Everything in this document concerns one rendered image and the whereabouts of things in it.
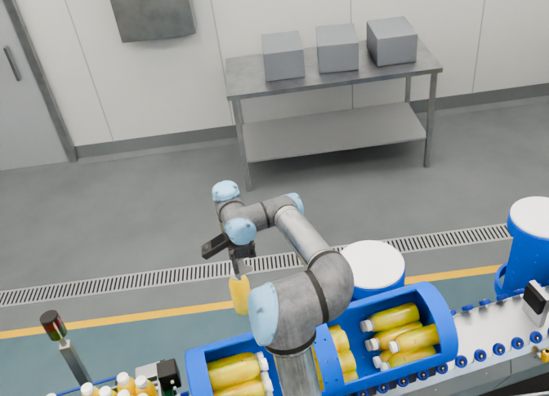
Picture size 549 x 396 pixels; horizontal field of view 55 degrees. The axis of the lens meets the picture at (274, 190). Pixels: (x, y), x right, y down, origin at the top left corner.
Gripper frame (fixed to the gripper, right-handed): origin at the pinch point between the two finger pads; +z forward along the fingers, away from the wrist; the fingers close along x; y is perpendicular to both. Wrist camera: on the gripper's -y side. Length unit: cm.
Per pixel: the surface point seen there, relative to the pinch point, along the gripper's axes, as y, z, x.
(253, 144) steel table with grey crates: 28, 124, 251
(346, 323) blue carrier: 35, 37, -2
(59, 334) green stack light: -66, 23, 10
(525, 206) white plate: 131, 41, 40
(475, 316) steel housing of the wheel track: 86, 50, -3
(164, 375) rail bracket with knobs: -33, 41, -4
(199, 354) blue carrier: -16.8, 18.3, -14.6
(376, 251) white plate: 58, 40, 32
